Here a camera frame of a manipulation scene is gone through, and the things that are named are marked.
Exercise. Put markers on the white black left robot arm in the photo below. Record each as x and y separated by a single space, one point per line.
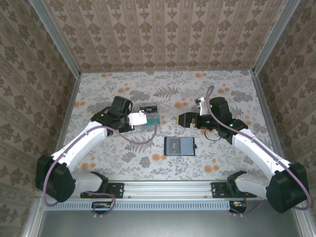
79 145

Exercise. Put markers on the clear plastic tray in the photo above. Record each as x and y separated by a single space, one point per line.
160 111

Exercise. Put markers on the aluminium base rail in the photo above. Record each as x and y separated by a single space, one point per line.
168 188

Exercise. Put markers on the aluminium frame rail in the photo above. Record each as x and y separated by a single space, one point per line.
72 98
265 98

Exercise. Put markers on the aluminium corner post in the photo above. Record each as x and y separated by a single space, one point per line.
59 42
274 37

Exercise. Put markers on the blue card holder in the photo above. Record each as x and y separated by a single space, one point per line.
186 145

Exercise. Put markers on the grey metal sheet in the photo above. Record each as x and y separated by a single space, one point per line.
160 224

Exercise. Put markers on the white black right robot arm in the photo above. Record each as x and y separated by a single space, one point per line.
256 150

